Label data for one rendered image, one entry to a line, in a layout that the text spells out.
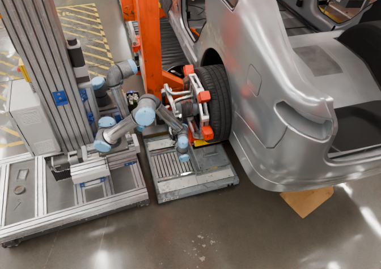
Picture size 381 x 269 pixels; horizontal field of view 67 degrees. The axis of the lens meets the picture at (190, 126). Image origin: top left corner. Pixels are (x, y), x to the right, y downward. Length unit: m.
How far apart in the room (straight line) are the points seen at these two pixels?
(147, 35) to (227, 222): 1.80
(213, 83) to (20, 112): 1.34
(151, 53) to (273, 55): 1.29
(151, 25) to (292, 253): 2.26
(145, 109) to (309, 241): 1.91
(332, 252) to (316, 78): 1.52
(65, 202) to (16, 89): 1.07
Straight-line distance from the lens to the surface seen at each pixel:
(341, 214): 3.19
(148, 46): 2.58
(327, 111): 1.54
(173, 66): 3.56
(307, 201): 3.11
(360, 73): 3.08
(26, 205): 2.92
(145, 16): 2.46
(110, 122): 2.10
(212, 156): 2.90
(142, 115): 1.75
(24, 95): 2.23
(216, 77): 2.27
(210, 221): 2.78
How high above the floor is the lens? 2.49
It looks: 46 degrees down
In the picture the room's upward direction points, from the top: 2 degrees clockwise
